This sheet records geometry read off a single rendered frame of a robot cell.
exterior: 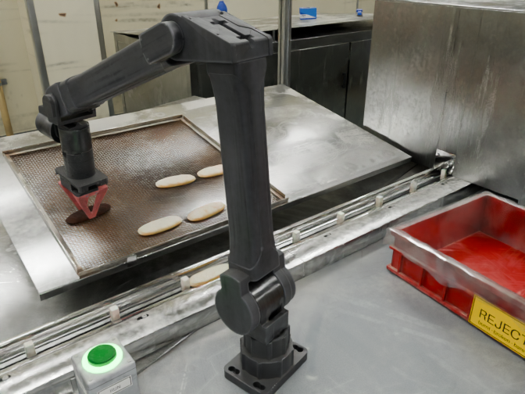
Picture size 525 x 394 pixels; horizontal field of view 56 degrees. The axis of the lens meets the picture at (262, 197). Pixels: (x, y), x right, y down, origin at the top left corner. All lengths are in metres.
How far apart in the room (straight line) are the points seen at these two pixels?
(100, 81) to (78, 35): 3.50
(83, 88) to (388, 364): 0.68
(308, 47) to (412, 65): 1.86
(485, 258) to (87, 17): 3.72
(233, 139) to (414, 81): 0.91
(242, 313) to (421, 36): 0.98
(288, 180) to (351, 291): 0.38
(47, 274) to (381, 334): 0.61
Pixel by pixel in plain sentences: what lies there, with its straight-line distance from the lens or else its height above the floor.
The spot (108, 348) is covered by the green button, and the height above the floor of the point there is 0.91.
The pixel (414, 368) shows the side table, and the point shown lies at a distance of 0.87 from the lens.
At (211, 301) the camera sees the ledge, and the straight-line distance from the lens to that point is 0.90.
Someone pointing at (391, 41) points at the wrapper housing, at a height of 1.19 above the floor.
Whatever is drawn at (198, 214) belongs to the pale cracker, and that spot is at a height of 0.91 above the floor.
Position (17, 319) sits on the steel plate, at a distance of 1.02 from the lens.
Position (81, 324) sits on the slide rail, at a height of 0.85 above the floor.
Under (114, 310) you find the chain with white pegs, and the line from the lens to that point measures 0.90.
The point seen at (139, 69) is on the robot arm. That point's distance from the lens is 0.75.
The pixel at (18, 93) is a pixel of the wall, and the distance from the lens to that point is 4.59.
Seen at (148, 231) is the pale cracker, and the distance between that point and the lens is 1.04.
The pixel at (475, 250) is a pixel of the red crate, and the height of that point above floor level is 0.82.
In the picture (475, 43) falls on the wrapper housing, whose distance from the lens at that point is 1.37.
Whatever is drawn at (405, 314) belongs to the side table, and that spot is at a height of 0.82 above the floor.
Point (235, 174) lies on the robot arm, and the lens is 0.65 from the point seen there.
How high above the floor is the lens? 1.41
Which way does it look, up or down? 26 degrees down
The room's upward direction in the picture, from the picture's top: straight up
